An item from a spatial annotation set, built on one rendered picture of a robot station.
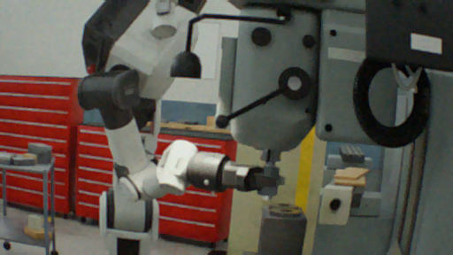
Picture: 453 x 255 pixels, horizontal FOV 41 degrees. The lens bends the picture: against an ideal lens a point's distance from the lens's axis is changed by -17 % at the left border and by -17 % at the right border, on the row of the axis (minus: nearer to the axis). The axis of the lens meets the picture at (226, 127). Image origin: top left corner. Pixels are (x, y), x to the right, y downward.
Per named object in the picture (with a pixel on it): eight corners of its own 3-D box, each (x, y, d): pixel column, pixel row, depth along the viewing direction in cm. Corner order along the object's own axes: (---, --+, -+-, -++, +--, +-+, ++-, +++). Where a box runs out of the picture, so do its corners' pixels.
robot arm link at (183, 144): (178, 136, 170) (161, 151, 182) (166, 169, 167) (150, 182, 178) (203, 148, 172) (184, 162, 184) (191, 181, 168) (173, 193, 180)
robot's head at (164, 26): (149, 42, 185) (154, 23, 177) (150, 13, 189) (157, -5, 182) (172, 43, 186) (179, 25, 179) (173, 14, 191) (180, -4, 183)
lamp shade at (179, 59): (167, 77, 164) (170, 50, 163) (197, 79, 165) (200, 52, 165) (172, 77, 157) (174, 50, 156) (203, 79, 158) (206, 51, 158)
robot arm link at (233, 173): (246, 160, 157) (197, 153, 162) (241, 203, 158) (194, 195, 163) (268, 157, 169) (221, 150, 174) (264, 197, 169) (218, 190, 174)
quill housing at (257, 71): (223, 146, 153) (235, 0, 151) (238, 141, 173) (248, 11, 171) (312, 154, 150) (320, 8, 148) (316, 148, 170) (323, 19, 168)
